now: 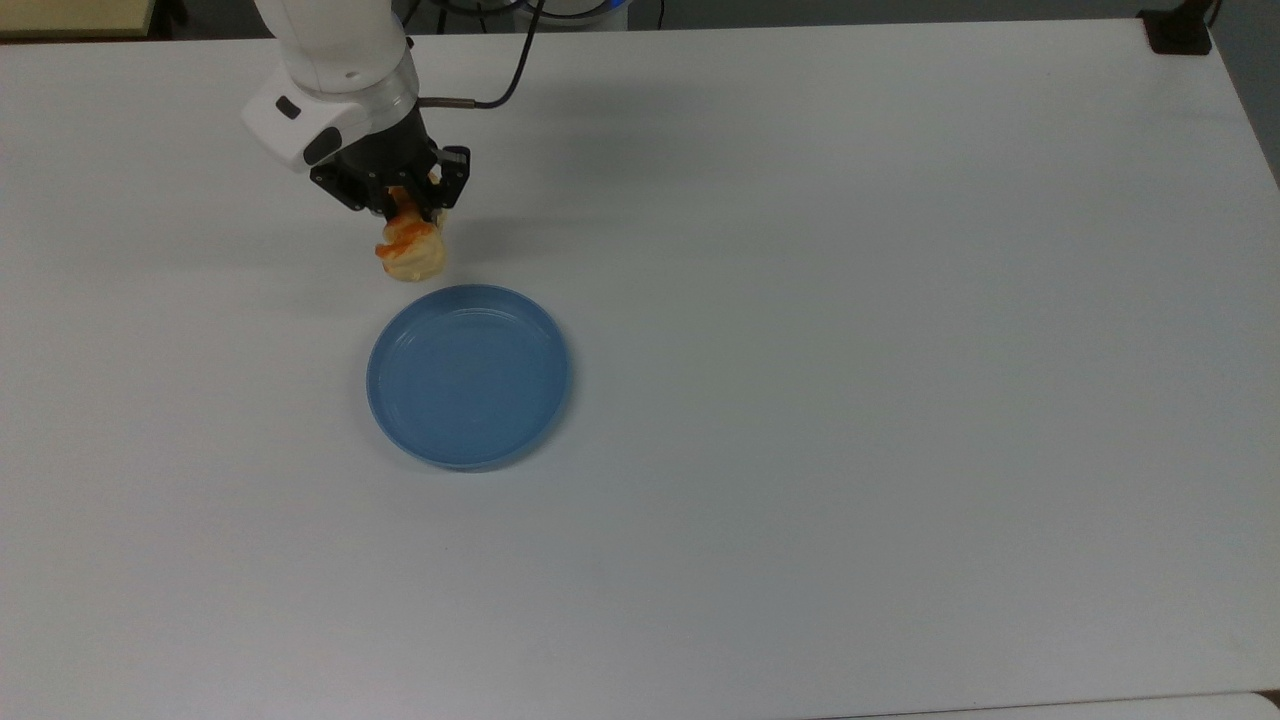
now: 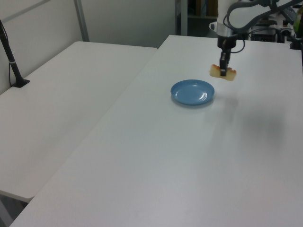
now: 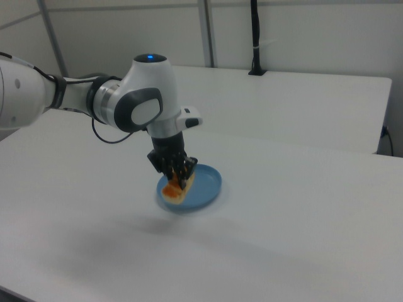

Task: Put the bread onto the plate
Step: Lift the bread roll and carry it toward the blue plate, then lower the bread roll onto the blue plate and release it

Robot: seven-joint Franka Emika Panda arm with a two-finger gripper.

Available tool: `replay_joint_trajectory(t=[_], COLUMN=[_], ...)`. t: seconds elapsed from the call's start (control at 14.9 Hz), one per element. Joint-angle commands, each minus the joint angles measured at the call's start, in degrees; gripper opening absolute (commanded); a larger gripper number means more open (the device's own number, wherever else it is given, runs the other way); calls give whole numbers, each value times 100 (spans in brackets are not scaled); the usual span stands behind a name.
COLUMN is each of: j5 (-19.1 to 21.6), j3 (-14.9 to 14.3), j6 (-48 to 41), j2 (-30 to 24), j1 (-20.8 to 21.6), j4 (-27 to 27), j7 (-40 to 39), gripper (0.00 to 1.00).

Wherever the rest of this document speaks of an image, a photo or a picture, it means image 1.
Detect blue round plate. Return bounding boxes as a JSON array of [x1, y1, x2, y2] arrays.
[[365, 284, 574, 472]]

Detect orange glazed bread roll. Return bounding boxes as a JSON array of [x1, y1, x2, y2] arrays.
[[374, 186, 449, 284]]

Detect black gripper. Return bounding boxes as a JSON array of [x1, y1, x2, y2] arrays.
[[309, 108, 472, 216]]

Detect black corner clamp mount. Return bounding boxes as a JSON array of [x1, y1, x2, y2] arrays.
[[1142, 0, 1227, 57]]

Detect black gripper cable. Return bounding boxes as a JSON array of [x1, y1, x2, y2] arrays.
[[417, 0, 550, 110]]

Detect beige wooden board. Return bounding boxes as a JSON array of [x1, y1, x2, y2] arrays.
[[0, 0, 159, 42]]

